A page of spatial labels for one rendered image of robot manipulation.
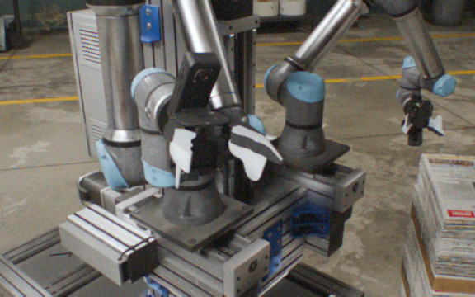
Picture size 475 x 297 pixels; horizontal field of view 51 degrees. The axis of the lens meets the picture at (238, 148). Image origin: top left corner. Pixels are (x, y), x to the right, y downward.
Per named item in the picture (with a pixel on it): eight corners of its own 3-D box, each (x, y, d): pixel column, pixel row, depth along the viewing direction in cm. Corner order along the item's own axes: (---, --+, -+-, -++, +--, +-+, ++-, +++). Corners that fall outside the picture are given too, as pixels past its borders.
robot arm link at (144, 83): (174, 108, 90) (171, 61, 86) (195, 129, 81) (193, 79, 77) (130, 115, 87) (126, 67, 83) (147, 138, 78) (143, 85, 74)
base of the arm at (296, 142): (269, 148, 159) (270, 119, 155) (295, 134, 169) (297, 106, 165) (309, 162, 150) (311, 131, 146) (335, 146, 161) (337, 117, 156)
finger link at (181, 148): (187, 209, 56) (197, 173, 64) (191, 160, 53) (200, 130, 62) (159, 205, 56) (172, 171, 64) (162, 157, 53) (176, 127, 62)
